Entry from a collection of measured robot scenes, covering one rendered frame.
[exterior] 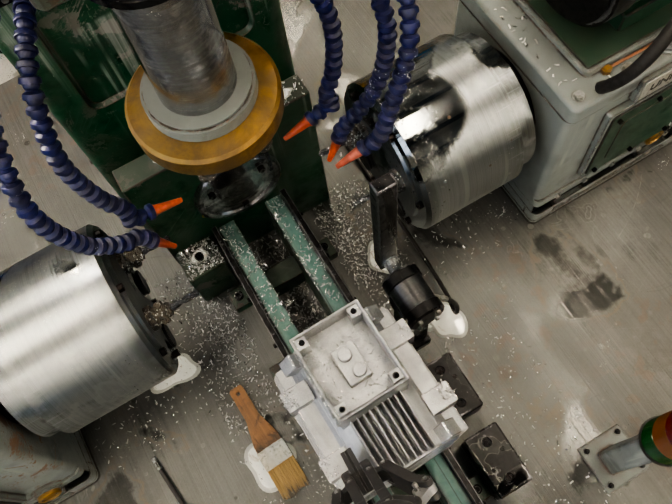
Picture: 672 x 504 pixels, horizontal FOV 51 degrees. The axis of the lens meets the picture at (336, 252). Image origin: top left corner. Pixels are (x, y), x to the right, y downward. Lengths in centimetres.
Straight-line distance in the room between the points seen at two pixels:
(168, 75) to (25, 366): 43
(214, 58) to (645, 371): 88
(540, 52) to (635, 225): 44
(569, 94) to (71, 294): 71
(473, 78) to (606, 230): 46
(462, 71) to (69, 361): 65
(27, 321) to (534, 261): 83
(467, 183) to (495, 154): 6
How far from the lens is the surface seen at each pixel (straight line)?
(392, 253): 102
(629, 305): 131
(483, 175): 103
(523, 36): 107
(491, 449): 114
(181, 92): 74
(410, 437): 90
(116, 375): 98
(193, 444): 124
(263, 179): 113
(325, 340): 90
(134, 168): 102
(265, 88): 81
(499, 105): 101
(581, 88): 103
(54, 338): 96
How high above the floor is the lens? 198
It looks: 68 degrees down
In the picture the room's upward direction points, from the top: 12 degrees counter-clockwise
